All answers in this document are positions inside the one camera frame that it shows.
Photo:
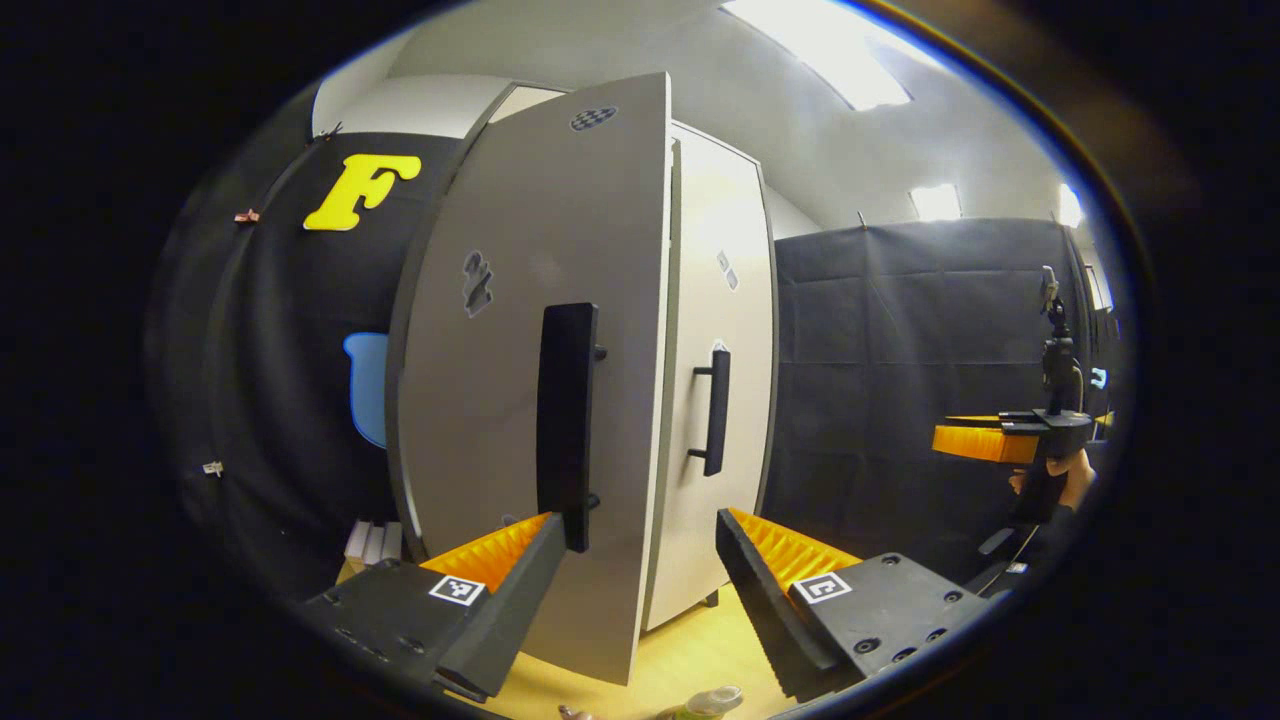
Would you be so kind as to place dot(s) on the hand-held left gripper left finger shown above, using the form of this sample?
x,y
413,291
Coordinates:
x,y
520,610

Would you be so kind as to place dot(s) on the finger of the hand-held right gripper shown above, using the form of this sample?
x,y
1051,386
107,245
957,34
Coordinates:
x,y
985,418
975,445

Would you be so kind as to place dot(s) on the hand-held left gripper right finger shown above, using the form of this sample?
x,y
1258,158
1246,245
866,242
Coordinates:
x,y
765,610

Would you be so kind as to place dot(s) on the green label bottle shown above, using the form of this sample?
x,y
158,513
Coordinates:
x,y
715,702

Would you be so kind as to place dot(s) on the black backdrop cloth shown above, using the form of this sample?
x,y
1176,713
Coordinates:
x,y
880,380
280,350

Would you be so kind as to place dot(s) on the stack of white boards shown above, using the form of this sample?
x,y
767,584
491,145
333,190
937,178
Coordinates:
x,y
372,545

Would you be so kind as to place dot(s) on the small ceiling light panel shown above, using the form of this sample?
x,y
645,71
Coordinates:
x,y
1070,206
936,202

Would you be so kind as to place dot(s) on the large ceiling light panel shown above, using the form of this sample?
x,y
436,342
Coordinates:
x,y
830,50

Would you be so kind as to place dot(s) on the black cloth clip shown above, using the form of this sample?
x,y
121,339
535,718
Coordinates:
x,y
328,131

